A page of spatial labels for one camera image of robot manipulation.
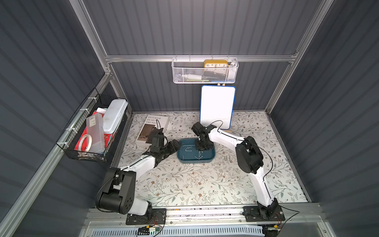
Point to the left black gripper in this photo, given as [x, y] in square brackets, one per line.
[166, 146]

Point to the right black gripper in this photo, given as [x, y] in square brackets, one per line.
[203, 141]

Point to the teal plastic storage tray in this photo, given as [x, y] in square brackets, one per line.
[189, 154]

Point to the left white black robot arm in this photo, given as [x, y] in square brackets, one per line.
[117, 194]

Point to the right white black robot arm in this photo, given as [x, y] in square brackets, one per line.
[249, 159]

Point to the interior design trends book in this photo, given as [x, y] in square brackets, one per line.
[153, 125]

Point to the white plastic case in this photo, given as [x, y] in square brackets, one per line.
[113, 115]

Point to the white marker pen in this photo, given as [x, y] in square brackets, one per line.
[194, 78]

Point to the yellow clock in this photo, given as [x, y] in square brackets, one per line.
[212, 63]

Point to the translucent plastic container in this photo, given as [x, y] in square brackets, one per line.
[94, 127]

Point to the white tape roll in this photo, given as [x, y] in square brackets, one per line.
[85, 143]

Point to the small green circuit board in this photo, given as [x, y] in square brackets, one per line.
[149, 230]

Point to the white board with blue frame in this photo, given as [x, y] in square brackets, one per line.
[217, 103]

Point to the aluminium front rail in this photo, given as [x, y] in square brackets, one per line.
[305, 212]

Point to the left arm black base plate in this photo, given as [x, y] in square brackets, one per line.
[152, 217]

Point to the white wire mesh basket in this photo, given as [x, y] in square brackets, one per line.
[196, 67]

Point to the black wire wall basket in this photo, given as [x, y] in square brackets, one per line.
[67, 144]

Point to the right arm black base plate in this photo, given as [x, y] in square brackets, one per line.
[256, 213]

